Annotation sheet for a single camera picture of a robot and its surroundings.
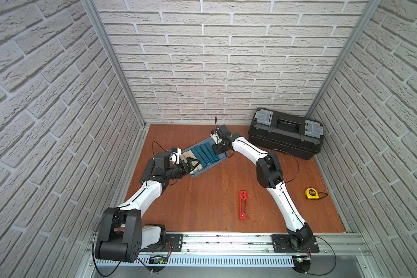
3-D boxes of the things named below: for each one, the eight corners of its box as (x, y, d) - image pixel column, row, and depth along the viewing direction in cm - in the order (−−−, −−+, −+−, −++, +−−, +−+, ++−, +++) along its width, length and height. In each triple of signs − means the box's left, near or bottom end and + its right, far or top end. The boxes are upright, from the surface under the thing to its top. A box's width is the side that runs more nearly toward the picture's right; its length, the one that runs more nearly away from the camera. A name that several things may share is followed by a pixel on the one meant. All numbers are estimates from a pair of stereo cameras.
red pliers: (239, 219, 82) (240, 218, 80) (238, 191, 91) (239, 189, 89) (248, 220, 82) (249, 218, 80) (247, 192, 91) (247, 190, 89)
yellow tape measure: (307, 198, 89) (309, 196, 87) (304, 190, 92) (306, 187, 90) (316, 198, 89) (319, 196, 87) (313, 190, 92) (316, 187, 90)
